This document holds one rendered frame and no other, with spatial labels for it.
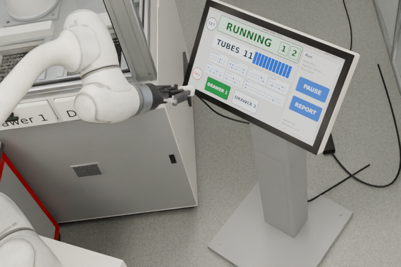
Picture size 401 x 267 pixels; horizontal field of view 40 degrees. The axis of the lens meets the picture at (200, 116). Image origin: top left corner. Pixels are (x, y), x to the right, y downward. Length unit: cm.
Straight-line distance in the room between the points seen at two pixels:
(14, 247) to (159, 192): 112
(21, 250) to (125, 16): 75
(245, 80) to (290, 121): 19
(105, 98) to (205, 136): 166
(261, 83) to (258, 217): 103
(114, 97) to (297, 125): 59
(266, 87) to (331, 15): 186
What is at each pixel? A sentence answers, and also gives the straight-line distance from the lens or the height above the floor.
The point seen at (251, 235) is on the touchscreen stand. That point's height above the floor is 4.
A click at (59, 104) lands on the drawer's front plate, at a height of 91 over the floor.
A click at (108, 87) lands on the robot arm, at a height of 138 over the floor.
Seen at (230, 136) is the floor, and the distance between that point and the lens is 292.
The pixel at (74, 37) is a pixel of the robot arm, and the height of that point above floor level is 148.
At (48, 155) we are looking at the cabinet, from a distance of 234.
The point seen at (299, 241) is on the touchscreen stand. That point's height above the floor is 4.
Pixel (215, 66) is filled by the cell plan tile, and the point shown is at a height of 105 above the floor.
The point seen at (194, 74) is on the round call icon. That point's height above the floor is 101.
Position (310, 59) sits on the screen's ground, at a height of 116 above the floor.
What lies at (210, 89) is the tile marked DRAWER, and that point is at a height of 99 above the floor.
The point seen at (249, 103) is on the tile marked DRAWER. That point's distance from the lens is 174.
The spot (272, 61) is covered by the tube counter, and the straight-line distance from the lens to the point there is 169.
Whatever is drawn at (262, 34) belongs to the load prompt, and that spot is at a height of 117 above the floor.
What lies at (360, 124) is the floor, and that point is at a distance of 295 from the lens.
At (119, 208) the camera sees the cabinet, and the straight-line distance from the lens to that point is 265.
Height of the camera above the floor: 233
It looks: 50 degrees down
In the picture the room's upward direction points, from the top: 14 degrees counter-clockwise
